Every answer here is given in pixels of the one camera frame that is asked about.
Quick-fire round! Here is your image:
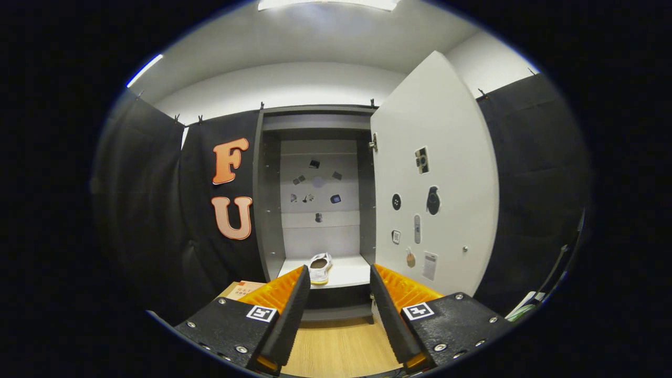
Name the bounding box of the ceiling light panel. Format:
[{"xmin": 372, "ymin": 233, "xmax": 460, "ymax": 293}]
[
  {"xmin": 257, "ymin": 0, "xmax": 401, "ymax": 12},
  {"xmin": 126, "ymin": 54, "xmax": 164, "ymax": 89}
]

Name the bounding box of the black backdrop cloth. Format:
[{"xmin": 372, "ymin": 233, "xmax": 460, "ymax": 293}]
[{"xmin": 92, "ymin": 72, "xmax": 594, "ymax": 326}]

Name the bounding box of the white shoe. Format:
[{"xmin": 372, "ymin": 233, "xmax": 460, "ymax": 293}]
[{"xmin": 308, "ymin": 252, "xmax": 334, "ymax": 286}]

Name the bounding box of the black frame stand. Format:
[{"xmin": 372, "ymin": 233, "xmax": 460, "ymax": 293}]
[{"xmin": 541, "ymin": 207, "xmax": 587, "ymax": 308}]

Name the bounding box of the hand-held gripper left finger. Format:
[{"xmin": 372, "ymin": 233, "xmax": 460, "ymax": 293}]
[{"xmin": 174, "ymin": 264, "xmax": 311, "ymax": 374}]

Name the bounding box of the beige cover book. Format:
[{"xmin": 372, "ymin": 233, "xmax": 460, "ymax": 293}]
[{"xmin": 231, "ymin": 281, "xmax": 267, "ymax": 301}]

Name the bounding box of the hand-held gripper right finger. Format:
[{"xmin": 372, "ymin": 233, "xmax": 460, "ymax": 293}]
[{"xmin": 370, "ymin": 262, "xmax": 512, "ymax": 374}]

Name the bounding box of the grey shoe cabinet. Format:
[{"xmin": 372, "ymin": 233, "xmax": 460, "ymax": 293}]
[{"xmin": 252, "ymin": 104, "xmax": 379, "ymax": 322}]

